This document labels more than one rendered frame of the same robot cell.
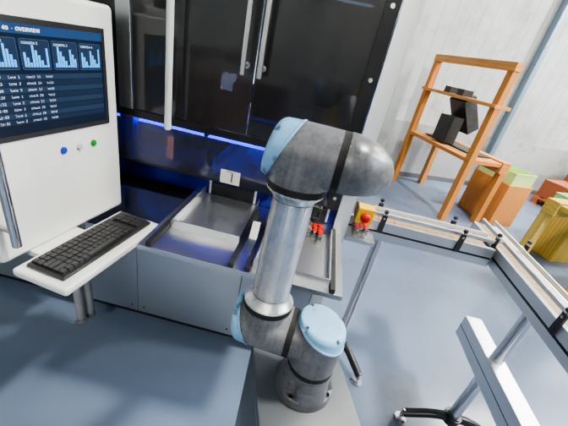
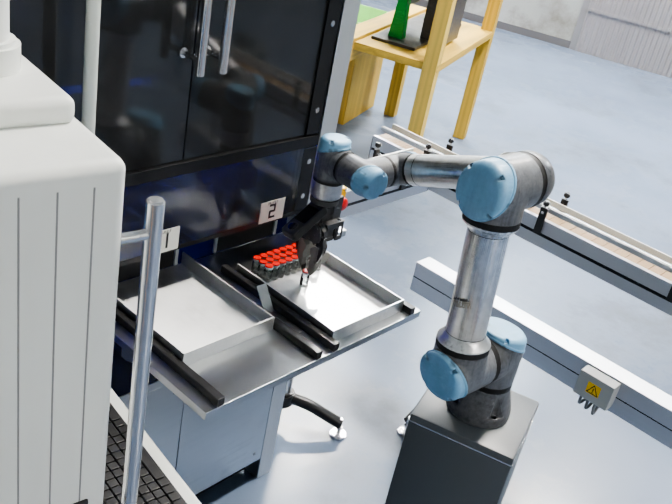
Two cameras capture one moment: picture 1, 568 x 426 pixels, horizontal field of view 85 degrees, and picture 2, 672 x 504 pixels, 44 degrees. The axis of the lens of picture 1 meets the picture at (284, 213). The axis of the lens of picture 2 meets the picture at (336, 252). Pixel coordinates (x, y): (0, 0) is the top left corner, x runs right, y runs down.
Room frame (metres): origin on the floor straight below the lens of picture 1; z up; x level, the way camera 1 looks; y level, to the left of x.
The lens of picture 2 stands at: (-0.05, 1.39, 1.97)
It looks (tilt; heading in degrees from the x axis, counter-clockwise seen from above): 28 degrees down; 305
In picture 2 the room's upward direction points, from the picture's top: 12 degrees clockwise
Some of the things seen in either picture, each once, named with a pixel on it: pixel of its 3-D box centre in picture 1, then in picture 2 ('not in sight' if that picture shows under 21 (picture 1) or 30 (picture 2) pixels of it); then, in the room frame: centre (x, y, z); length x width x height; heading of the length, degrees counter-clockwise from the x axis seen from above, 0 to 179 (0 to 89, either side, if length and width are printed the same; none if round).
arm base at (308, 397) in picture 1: (307, 371); (482, 390); (0.53, -0.15, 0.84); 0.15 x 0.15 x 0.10
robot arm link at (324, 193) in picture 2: not in sight; (325, 188); (1.04, -0.08, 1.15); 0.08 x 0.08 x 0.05
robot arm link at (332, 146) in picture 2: not in sight; (333, 159); (1.04, -0.08, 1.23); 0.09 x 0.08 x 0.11; 172
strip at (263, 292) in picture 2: (251, 237); (279, 308); (0.98, 0.10, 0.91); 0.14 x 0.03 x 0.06; 178
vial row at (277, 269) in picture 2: (300, 231); (290, 265); (1.11, -0.08, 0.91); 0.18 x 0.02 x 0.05; 87
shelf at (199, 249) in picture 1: (254, 236); (256, 307); (1.05, 0.09, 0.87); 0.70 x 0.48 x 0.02; 87
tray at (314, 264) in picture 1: (297, 246); (319, 287); (1.00, -0.07, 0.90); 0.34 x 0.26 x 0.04; 177
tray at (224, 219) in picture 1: (220, 211); (183, 304); (1.13, 0.26, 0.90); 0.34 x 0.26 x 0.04; 177
